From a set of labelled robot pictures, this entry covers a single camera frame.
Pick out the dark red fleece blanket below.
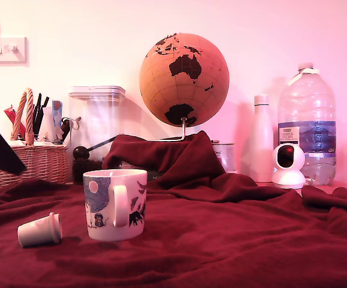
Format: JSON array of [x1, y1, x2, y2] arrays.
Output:
[[0, 130, 347, 288]]

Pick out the white wall light switch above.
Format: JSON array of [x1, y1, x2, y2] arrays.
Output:
[[0, 37, 29, 64]]

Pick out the clear plastic lidded container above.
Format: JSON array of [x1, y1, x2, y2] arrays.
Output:
[[68, 86, 126, 163]]

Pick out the slim white insulated bottle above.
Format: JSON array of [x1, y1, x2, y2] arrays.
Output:
[[248, 94, 275, 184]]

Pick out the brown-handled tool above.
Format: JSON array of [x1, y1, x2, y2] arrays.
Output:
[[60, 117, 71, 142]]

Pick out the black round-headed scoop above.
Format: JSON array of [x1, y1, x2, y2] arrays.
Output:
[[73, 135, 121, 160]]

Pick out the large clear water bottle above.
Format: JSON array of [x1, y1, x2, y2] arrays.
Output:
[[277, 62, 337, 186]]

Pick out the black kitchen utensils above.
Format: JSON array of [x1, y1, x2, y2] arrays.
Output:
[[32, 93, 50, 137]]

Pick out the blue and white card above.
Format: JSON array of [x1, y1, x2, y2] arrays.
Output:
[[51, 100, 64, 133]]

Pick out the white coffee capsule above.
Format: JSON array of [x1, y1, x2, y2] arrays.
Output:
[[17, 212, 64, 248]]

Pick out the white paper sheets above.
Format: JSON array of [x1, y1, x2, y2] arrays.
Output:
[[7, 139, 58, 148]]

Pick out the small white round camera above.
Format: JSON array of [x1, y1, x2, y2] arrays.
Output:
[[271, 144, 307, 190]]

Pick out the wicker basket with handle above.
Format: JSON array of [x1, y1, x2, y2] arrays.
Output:
[[0, 88, 70, 193]]

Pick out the dark brown textured jar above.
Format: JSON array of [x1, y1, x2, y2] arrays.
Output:
[[72, 158, 103, 184]]

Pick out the white illustrated ceramic mug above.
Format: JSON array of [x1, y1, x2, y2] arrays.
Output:
[[82, 169, 148, 242]]

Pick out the white labelled tin can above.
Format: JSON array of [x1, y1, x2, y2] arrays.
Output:
[[212, 140, 236, 174]]

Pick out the red packet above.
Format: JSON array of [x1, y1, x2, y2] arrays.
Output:
[[4, 105, 26, 136]]

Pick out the cork globe on metal stand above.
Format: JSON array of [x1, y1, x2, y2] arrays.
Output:
[[139, 32, 230, 142]]

